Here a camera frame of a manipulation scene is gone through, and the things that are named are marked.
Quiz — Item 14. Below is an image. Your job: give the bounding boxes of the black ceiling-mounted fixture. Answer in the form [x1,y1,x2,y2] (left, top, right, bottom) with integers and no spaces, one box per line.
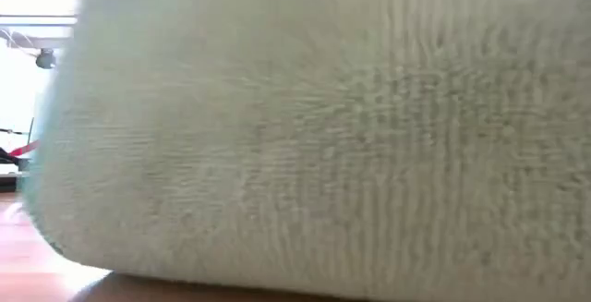
[35,47,57,70]

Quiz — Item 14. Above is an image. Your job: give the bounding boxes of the pale green teal-edged towel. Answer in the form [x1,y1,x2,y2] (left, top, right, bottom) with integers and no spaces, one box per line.
[20,0,591,302]

